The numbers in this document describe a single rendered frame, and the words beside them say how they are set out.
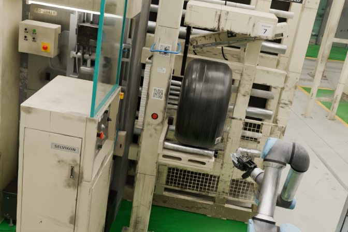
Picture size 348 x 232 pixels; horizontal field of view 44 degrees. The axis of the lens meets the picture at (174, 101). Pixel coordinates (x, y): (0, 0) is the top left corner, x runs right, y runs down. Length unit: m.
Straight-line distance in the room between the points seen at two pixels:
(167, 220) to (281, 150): 1.72
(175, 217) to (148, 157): 0.92
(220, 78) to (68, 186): 1.09
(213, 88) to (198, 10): 0.59
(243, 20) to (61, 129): 1.39
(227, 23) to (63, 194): 1.49
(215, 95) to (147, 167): 0.76
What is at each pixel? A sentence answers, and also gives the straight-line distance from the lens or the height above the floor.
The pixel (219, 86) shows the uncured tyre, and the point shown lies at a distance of 2.63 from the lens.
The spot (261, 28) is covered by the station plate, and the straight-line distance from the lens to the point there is 2.96.
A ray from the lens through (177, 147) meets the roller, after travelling 2.85.
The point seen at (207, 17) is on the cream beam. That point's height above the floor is 1.72.
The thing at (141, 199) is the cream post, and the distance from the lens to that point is 3.17.
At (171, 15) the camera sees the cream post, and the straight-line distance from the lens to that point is 2.68.
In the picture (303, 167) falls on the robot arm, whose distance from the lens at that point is 2.31.
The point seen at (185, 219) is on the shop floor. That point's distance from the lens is 3.77.
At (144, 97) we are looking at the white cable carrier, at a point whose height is 1.16.
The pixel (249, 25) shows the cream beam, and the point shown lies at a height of 1.71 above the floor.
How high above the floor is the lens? 2.15
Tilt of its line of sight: 20 degrees down
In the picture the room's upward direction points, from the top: 9 degrees clockwise
